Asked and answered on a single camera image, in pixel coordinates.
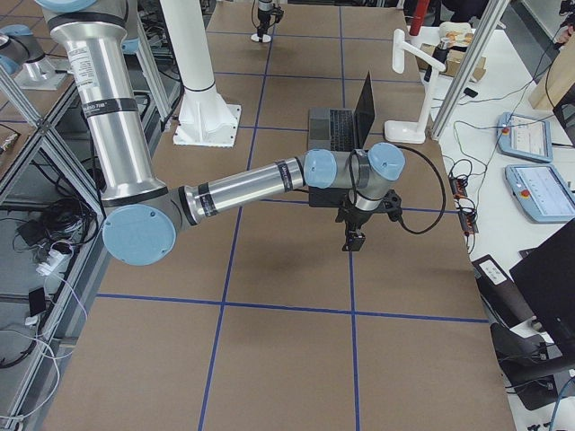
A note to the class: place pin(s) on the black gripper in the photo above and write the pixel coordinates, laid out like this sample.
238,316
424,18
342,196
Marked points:
264,20
353,218

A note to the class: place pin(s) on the black mouse pad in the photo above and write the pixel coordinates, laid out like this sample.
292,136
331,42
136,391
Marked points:
333,197

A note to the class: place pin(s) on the grey laptop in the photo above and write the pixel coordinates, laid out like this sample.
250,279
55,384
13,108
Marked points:
342,130

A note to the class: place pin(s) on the white computer mouse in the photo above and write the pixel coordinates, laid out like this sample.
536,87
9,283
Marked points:
265,38

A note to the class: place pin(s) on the red cylinder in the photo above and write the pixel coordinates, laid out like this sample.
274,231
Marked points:
418,17

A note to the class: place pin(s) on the black water bottle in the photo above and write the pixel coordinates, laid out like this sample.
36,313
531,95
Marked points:
441,50

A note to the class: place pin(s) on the brown cardboard box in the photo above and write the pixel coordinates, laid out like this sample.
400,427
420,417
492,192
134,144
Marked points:
454,60

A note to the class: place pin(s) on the black office chair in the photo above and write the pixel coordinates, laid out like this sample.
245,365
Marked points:
533,305

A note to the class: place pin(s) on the blue teach pendant upper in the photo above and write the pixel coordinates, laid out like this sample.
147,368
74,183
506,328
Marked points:
525,137

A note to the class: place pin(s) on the blue teach pendant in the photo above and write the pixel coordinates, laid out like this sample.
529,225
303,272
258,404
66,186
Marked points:
525,137
541,192

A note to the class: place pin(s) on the blue teach pendant lower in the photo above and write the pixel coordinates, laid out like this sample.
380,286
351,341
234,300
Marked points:
541,192

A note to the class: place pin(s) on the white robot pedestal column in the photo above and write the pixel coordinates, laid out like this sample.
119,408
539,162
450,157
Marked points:
205,119

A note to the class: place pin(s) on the aluminium frame post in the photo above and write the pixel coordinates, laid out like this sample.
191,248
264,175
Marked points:
488,23

